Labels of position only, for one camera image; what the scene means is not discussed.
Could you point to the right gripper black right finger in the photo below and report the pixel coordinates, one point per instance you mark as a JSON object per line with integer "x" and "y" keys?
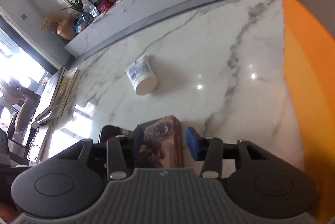
{"x": 208, "y": 150}

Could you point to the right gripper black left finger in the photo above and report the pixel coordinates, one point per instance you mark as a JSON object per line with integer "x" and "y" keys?
{"x": 122, "y": 151}

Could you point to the illustrated card box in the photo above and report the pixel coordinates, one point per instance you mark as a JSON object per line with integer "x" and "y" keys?
{"x": 162, "y": 145}

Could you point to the white cream tube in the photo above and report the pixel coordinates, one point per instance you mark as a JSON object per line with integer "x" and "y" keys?
{"x": 142, "y": 77}

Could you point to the gold vase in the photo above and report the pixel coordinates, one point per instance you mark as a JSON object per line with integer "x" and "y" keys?
{"x": 65, "y": 28}

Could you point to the orange cardboard storage box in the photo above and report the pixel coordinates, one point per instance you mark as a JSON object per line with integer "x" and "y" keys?
{"x": 308, "y": 68}

